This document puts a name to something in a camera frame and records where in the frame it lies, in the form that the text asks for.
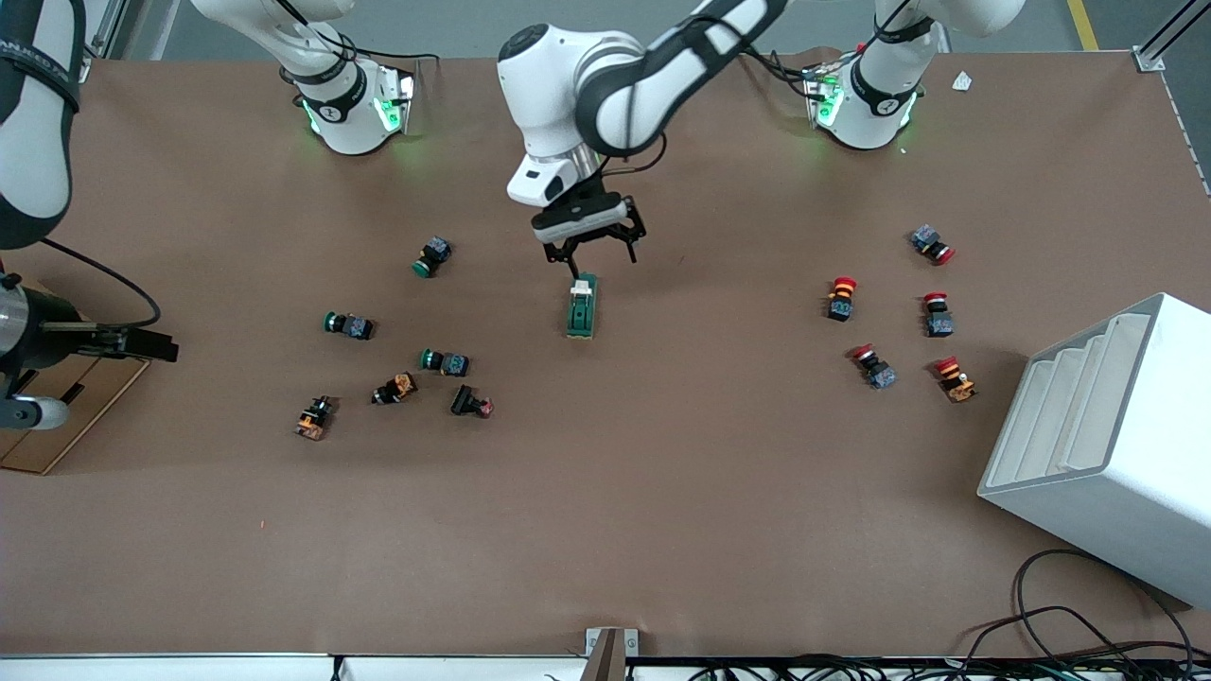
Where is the red mushroom button orange block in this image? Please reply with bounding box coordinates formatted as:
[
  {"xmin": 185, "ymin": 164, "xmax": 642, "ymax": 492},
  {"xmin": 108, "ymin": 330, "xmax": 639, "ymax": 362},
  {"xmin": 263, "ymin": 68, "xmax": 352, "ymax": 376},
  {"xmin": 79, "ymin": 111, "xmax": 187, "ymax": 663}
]
[{"xmin": 933, "ymin": 356, "xmax": 979, "ymax": 405}]

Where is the black looping floor cable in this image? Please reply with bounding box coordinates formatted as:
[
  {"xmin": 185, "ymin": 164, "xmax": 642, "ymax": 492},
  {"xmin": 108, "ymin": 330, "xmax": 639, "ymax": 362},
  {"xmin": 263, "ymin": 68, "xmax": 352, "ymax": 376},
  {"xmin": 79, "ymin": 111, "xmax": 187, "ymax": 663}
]
[{"xmin": 1012, "ymin": 549, "xmax": 1195, "ymax": 663}]

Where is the metal table edge bracket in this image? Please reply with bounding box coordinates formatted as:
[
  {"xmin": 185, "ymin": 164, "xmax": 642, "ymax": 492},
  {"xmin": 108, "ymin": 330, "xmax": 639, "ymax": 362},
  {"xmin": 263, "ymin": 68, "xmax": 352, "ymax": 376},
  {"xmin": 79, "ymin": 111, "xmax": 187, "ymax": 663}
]
[{"xmin": 585, "ymin": 627, "xmax": 641, "ymax": 681}]

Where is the green terminal block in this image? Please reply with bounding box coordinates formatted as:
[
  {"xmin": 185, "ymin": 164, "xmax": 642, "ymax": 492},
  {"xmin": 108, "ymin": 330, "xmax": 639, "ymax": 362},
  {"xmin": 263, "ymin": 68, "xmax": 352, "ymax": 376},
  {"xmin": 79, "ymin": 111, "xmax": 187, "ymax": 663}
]
[{"xmin": 565, "ymin": 271, "xmax": 600, "ymax": 341}]

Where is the brown cardboard box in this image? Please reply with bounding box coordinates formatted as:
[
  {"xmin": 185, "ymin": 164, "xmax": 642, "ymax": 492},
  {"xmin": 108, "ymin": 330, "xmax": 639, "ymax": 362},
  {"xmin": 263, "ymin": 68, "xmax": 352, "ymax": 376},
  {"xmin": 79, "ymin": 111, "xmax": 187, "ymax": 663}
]
[{"xmin": 0, "ymin": 272, "xmax": 150, "ymax": 476}]

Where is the black push button orange block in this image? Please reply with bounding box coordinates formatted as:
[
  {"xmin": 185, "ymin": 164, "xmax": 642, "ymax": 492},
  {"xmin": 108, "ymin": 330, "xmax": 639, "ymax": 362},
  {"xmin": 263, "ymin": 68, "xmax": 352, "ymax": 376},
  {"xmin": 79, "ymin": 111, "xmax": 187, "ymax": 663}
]
[
  {"xmin": 293, "ymin": 395, "xmax": 338, "ymax": 442},
  {"xmin": 371, "ymin": 372, "xmax": 419, "ymax": 407}
]

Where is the aluminium frame post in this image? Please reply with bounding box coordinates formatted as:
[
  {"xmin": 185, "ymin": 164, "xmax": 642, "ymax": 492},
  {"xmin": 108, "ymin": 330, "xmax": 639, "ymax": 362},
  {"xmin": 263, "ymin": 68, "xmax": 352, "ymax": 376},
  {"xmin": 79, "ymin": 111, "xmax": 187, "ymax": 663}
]
[
  {"xmin": 83, "ymin": 0, "xmax": 129, "ymax": 84},
  {"xmin": 1133, "ymin": 0, "xmax": 1211, "ymax": 73}
]

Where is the black left arm base cable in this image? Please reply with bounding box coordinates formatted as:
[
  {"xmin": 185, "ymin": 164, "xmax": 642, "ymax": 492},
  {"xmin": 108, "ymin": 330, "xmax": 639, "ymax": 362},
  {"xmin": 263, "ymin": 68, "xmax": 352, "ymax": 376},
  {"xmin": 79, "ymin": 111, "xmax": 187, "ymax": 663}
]
[{"xmin": 738, "ymin": 43, "xmax": 881, "ymax": 96}]

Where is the black cable along table edge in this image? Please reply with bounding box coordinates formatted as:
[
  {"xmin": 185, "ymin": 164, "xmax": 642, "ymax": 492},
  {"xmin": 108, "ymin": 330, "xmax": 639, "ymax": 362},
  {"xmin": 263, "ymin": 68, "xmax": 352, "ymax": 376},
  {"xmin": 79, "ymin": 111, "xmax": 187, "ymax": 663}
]
[{"xmin": 691, "ymin": 651, "xmax": 1211, "ymax": 681}]

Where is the black push button red block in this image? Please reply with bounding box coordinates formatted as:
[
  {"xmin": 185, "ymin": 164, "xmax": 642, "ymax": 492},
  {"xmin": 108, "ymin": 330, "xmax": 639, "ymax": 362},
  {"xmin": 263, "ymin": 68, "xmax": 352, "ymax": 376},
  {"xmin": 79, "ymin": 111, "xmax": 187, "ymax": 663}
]
[{"xmin": 449, "ymin": 383, "xmax": 496, "ymax": 419}]

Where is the white compartment storage bin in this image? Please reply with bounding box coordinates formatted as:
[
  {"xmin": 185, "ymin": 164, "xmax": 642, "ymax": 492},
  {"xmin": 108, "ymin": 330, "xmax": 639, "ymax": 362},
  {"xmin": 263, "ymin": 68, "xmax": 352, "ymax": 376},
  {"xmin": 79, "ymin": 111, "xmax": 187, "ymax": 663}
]
[{"xmin": 977, "ymin": 291, "xmax": 1211, "ymax": 609}]

